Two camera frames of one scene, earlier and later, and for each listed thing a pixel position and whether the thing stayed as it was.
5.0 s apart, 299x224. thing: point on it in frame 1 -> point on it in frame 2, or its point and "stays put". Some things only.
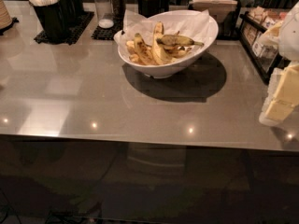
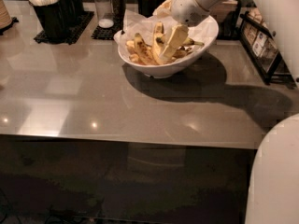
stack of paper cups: [6, 22] stays put
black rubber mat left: [73, 34] stays put
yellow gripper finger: [281, 105] -> [164, 9]
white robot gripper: [290, 36] -> [187, 8]
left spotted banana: [144, 50] stays put
